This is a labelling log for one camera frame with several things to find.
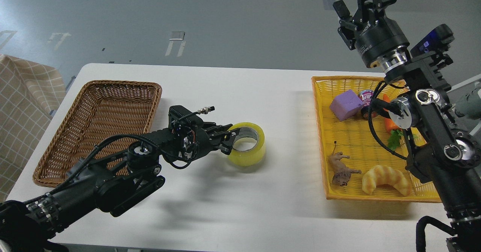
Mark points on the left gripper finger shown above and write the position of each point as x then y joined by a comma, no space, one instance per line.
224,143
217,130

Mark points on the beige checkered cloth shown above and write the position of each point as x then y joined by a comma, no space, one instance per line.
29,92

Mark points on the orange toy carrot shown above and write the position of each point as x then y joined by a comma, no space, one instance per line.
395,134

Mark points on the yellow tape roll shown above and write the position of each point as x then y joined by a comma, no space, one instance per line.
249,144

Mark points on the yellow plastic basket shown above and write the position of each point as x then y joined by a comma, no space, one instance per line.
352,137

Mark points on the person in dark clothes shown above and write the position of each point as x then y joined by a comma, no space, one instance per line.
469,105

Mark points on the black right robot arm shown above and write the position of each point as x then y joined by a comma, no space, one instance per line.
414,95

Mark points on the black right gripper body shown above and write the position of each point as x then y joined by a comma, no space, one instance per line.
378,36

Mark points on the brown wicker basket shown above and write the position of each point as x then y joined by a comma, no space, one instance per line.
102,108

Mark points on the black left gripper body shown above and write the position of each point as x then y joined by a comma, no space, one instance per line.
197,143

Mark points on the purple foam block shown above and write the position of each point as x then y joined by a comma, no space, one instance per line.
346,105

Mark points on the toy croissant bread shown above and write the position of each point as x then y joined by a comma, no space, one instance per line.
385,175

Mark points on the small pink can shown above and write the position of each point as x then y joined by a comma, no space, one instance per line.
366,96

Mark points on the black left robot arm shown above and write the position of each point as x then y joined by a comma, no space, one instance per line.
119,173

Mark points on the brown toy dinosaur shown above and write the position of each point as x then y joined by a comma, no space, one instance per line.
342,173

